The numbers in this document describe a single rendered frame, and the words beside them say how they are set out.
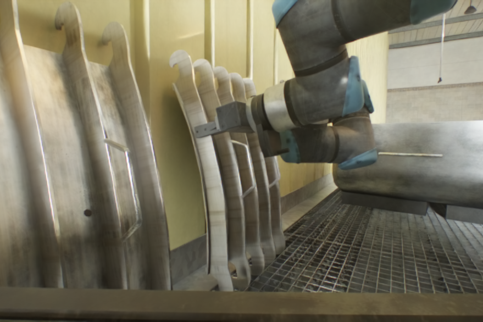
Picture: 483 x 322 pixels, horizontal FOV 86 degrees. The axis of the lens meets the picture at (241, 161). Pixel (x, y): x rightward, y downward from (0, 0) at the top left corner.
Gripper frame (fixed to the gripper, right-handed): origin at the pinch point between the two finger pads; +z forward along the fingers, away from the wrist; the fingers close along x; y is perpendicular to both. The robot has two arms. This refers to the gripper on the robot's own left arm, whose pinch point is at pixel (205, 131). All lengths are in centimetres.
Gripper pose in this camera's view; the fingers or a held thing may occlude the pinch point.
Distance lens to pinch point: 61.7
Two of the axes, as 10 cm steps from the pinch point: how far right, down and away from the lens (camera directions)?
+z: -8.4, 1.8, 5.1
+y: -1.9, -9.8, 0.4
